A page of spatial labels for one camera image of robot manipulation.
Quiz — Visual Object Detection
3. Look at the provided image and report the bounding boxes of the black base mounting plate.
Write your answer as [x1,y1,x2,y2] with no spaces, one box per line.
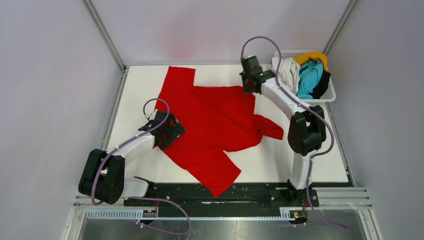
[145,182,320,218]

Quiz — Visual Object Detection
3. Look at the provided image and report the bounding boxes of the aluminium frame rail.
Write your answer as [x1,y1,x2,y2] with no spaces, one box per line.
[71,187,374,222]

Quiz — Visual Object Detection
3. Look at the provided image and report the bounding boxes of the white t-shirt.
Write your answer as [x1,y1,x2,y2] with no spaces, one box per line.
[271,57,301,94]

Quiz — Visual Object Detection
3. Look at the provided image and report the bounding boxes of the yellow t-shirt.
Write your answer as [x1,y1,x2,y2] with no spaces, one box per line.
[294,51,330,73]

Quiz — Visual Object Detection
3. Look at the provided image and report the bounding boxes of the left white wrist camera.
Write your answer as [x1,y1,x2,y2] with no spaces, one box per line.
[145,109,158,121]

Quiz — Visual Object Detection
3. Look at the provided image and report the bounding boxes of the purple cable under base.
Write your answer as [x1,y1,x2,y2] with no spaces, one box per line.
[127,196,192,236]

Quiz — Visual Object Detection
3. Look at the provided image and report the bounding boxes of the red t-shirt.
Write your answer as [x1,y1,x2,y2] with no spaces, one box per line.
[155,66,284,197]

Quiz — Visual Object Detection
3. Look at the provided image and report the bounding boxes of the teal t-shirt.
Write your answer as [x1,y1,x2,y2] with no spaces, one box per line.
[296,60,324,99]

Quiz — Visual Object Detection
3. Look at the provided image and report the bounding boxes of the black t-shirt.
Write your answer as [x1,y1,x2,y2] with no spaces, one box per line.
[309,70,331,99]

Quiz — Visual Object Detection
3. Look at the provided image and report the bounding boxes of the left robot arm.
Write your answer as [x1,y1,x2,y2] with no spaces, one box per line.
[78,109,186,206]

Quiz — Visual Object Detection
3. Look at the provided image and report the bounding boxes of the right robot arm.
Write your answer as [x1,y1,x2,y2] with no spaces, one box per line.
[240,55,327,206]

